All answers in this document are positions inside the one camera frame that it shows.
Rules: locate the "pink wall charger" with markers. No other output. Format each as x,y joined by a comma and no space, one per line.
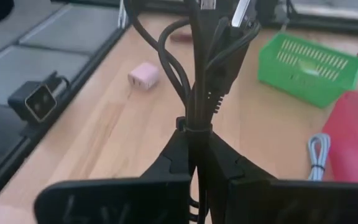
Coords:
144,76

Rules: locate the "red plastic bin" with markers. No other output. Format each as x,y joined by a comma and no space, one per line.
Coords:
350,140

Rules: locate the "black table-level camera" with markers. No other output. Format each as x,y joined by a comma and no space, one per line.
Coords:
39,102

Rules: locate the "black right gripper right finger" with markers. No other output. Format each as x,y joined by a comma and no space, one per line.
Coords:
247,199

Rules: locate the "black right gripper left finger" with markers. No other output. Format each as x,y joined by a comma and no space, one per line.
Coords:
166,193

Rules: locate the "green plastic basket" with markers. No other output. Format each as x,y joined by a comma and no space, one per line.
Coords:
291,84

